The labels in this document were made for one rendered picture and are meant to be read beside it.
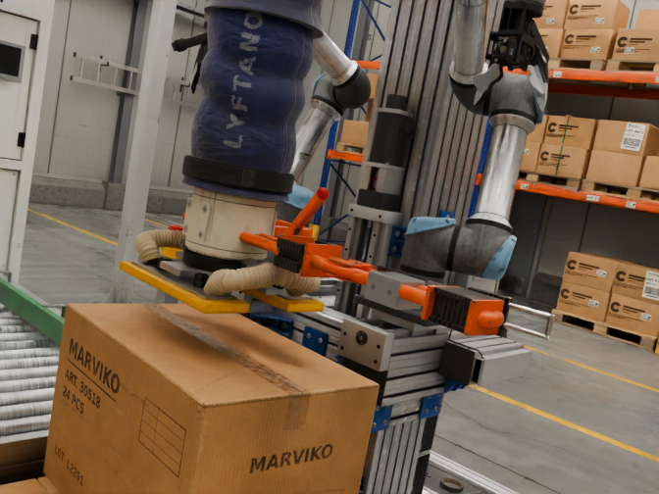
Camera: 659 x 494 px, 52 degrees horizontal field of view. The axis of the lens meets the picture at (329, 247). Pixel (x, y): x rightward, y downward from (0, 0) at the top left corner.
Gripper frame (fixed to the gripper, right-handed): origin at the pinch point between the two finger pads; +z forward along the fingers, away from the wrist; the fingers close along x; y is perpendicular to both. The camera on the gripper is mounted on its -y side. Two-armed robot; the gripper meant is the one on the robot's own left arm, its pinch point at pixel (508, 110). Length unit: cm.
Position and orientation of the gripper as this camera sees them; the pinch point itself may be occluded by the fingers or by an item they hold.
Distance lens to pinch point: 145.1
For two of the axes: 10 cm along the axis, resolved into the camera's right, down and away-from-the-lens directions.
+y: -6.6, -0.3, -7.5
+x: 7.3, 2.1, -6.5
